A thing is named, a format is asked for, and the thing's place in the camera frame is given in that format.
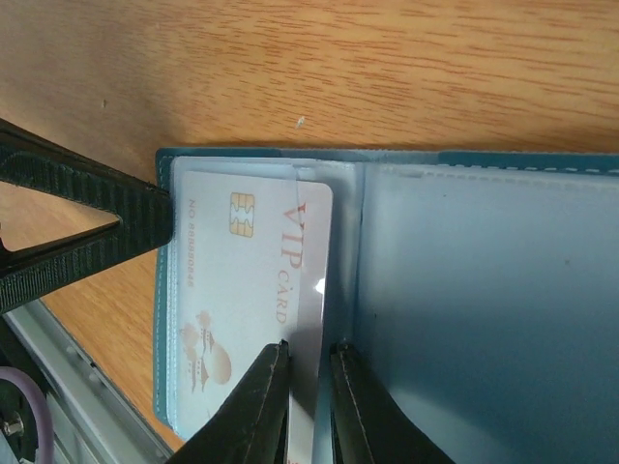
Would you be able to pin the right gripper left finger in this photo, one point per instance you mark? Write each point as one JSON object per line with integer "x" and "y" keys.
{"x": 250, "y": 426}

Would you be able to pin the white VIP card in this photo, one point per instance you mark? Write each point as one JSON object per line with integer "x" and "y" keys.
{"x": 250, "y": 260}

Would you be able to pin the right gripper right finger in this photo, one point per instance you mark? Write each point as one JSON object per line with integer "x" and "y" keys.
{"x": 367, "y": 424}

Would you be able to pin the aluminium front rail frame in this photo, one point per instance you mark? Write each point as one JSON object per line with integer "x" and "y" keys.
{"x": 92, "y": 421}

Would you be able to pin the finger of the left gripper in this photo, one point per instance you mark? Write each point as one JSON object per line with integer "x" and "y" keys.
{"x": 144, "y": 215}

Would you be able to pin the blue card holder wallet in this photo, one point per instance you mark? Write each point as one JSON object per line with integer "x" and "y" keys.
{"x": 480, "y": 287}

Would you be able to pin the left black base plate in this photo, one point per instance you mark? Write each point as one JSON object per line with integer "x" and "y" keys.
{"x": 14, "y": 405}

